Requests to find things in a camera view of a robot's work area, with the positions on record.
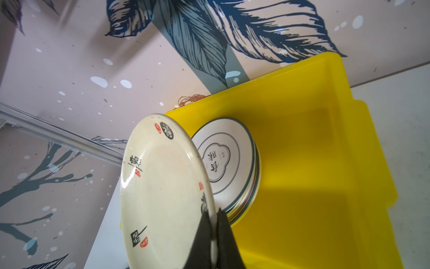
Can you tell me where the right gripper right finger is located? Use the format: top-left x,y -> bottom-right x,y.
216,209 -> 246,269

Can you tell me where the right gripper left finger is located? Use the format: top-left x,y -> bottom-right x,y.
183,212 -> 212,269

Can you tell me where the cream plate with characters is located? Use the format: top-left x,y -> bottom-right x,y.
120,114 -> 217,269

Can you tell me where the white plate flower emblem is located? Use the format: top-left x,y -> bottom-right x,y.
191,117 -> 256,213

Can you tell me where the yellow plastic bin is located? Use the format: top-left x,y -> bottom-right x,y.
164,53 -> 403,269

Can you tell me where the aluminium frame post left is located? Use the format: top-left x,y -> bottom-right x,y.
1,103 -> 123,166

